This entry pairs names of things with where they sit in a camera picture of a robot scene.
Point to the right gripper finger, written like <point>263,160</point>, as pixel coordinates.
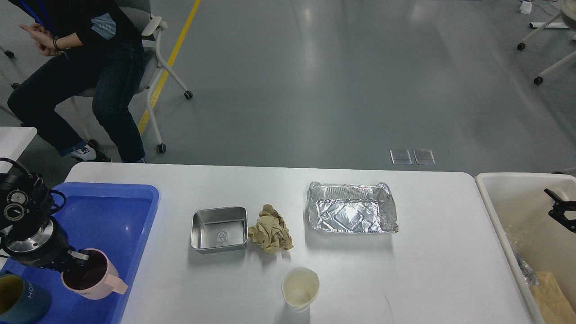
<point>559,208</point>

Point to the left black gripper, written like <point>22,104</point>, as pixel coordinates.
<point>47,248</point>

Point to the pink mug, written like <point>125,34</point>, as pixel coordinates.
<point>95,280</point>

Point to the steel rectangular container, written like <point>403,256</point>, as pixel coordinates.
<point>219,230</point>

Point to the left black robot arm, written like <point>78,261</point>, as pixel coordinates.
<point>30,234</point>

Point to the white plastic bin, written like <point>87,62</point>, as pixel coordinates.
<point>519,208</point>

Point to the blue plastic tray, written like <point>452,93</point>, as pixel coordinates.
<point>114,218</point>

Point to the blue mug yellow inside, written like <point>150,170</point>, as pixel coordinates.
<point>21,301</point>

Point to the white side table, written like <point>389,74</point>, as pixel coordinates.
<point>14,140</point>

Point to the right floor plate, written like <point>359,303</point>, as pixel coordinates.
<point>424,156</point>

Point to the floor plate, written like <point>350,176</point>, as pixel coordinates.
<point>424,156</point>
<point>400,157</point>

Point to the left floor plate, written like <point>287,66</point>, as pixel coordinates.
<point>400,157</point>

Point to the crumpled brown paper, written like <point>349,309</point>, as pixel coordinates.
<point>270,232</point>

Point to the person in black clothes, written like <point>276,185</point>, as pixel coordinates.
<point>91,44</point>

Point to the white paper cup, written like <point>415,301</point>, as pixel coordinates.
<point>300,287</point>

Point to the aluminium foil tray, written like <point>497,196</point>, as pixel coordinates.
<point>351,209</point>

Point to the grey office chair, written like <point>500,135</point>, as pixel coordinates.
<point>150,28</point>

